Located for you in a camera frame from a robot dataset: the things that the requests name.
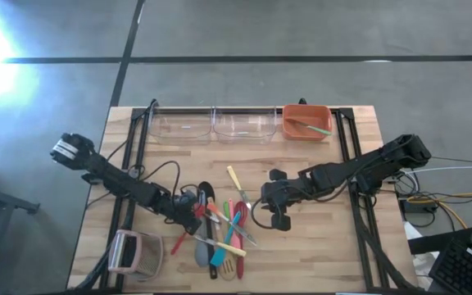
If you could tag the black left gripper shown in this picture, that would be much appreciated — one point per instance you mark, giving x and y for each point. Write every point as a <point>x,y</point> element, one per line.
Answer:
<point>182,209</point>

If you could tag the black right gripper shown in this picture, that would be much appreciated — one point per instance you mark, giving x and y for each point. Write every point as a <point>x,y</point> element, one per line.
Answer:
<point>279,192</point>

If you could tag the red silicone spatula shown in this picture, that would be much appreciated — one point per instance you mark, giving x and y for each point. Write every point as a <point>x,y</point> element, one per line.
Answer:
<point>177,246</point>

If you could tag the teal silicone spatula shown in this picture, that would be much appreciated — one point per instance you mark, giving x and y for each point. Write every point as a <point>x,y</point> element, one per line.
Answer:
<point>218,258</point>

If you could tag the pink silicone spatula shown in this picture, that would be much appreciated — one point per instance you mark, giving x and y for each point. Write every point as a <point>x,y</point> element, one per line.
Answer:
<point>236,241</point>

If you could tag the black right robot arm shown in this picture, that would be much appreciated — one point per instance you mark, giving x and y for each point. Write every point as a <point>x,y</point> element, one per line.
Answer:
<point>342,174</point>

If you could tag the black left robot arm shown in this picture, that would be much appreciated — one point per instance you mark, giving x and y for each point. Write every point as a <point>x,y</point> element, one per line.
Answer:
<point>117,180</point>

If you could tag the pink mesh utensil holder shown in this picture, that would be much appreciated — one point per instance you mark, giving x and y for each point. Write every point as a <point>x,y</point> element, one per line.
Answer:
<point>146,254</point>

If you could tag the clear plastic bin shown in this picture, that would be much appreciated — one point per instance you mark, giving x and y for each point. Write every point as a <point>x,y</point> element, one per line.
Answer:
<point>180,123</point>
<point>244,123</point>

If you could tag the orange plastic bin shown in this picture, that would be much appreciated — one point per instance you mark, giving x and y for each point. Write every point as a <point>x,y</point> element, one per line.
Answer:
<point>301,112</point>

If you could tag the white crumpled paper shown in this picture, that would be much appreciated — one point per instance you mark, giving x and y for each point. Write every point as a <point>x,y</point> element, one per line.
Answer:
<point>411,231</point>

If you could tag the black power strip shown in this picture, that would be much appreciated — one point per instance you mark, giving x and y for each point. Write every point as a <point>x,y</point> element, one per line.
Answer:
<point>416,207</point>

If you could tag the black laptop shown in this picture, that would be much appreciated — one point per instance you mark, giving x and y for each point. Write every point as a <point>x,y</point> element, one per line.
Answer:
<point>465,270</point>

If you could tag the black aluminium table frame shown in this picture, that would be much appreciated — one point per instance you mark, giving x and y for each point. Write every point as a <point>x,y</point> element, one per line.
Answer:
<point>139,112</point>

